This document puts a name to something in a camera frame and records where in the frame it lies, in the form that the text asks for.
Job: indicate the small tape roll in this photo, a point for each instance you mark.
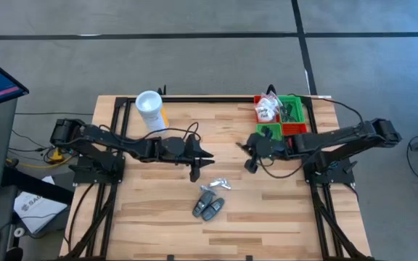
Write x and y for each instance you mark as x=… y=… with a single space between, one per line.
x=16 y=232

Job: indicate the black aluminium table frame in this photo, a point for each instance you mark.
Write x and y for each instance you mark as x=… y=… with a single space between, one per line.
x=212 y=99

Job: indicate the black table edge clamp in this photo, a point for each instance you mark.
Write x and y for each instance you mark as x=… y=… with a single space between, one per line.
x=162 y=90
x=271 y=90

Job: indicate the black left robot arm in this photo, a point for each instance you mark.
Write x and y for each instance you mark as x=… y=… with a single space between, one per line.
x=103 y=139

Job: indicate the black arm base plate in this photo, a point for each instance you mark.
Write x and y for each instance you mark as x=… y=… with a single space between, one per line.
x=339 y=177
x=85 y=177

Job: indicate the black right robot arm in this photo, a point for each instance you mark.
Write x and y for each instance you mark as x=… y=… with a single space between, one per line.
x=339 y=136

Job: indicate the small black edge bracket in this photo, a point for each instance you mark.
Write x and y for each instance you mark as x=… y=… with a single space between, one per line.
x=249 y=258
x=170 y=258

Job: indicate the black car key fobs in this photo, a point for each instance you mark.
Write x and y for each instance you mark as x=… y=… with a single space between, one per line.
x=202 y=204

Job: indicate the green plastic mesh basket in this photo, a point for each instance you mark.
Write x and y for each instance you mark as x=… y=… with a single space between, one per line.
x=299 y=108
x=260 y=132

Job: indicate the black comb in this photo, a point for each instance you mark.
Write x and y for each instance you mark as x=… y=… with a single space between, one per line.
x=288 y=114

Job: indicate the white printed booklet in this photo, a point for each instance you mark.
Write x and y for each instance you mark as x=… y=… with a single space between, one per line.
x=36 y=214

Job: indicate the white wipes canister orange label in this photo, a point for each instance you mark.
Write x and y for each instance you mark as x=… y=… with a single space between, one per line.
x=152 y=112

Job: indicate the grey hair dryer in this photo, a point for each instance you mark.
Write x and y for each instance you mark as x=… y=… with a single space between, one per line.
x=213 y=209

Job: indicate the clear vanity pack bag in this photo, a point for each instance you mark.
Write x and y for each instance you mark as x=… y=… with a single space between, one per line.
x=272 y=98
x=261 y=102
x=266 y=114

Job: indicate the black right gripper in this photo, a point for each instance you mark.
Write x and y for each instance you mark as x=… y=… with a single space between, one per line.
x=272 y=148

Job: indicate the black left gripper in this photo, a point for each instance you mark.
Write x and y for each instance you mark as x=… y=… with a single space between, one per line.
x=172 y=148

